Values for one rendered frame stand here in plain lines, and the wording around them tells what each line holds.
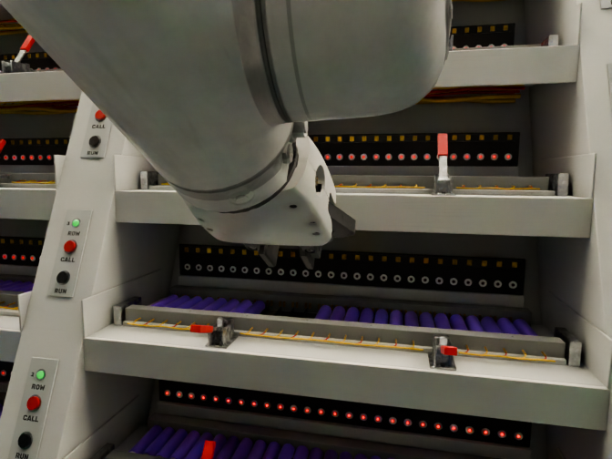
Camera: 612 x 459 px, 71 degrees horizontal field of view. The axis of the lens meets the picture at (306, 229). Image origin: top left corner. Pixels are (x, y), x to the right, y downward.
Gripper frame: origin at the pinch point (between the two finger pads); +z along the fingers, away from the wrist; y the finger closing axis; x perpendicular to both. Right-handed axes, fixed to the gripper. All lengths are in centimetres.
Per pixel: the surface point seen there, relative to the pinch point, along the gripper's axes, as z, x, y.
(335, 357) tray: 14.8, 8.0, -3.5
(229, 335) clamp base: 15.8, 6.5, 10.2
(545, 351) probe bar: 17.7, 4.7, -27.0
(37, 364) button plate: 14.1, 12.6, 34.7
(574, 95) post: 11.4, -26.5, -31.3
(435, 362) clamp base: 13.9, 7.6, -14.6
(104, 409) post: 22.4, 17.2, 29.2
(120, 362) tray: 15.1, 11.1, 23.9
